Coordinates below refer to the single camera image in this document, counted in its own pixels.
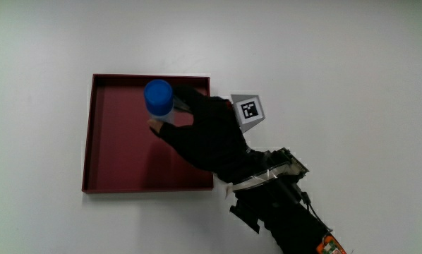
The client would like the person's right hand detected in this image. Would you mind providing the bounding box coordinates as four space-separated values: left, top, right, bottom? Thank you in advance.
147 84 267 181

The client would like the blue-capped glue bottle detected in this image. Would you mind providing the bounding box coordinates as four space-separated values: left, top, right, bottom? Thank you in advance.
143 78 191 126

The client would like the dark red square plate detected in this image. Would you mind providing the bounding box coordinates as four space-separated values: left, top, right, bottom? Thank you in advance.
81 73 215 194

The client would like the orange electronic module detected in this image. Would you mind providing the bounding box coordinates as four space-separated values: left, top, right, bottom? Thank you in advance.
315 234 348 254

